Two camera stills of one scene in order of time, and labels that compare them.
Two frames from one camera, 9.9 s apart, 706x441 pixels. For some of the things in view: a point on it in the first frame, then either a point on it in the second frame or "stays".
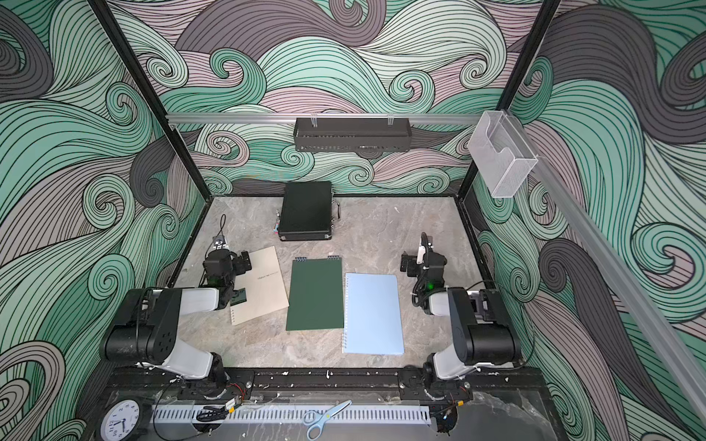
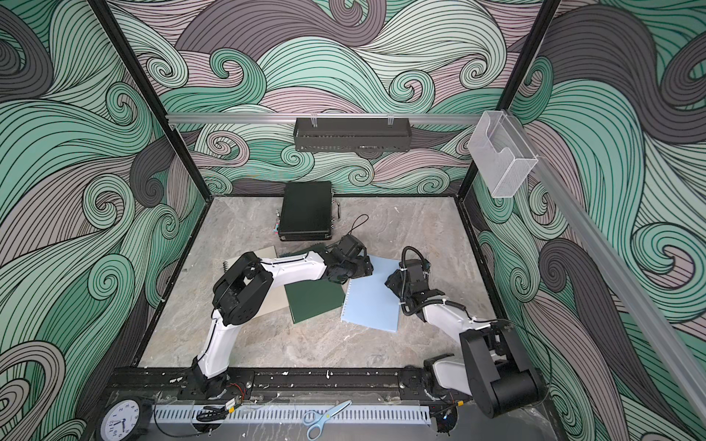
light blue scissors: (316, 420) stays
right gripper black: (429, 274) -> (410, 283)
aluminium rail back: (392, 116) stays
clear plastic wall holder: (502, 154) stays
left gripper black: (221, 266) -> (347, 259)
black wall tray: (352, 135) stays
